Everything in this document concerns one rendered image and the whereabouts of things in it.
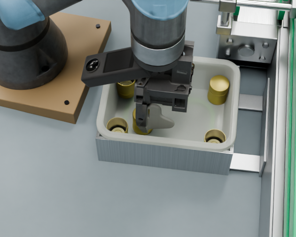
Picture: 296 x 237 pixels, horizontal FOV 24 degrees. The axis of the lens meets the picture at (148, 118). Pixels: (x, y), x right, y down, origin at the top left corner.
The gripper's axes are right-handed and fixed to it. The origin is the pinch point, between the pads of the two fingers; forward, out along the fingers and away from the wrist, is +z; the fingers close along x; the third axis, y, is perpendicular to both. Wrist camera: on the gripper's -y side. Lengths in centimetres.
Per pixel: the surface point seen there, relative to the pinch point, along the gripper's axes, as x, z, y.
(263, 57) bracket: 12.5, -3.0, 18.8
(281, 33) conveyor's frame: 14.6, -7.4, 21.0
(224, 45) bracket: 12.7, -4.9, 12.0
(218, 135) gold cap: -1.6, 0.5, 12.7
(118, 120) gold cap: -1.5, -0.2, -4.0
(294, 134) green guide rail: -8.7, -15.0, 22.5
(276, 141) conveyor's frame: -5.9, -7.4, 21.2
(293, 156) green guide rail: -12.3, -15.1, 22.5
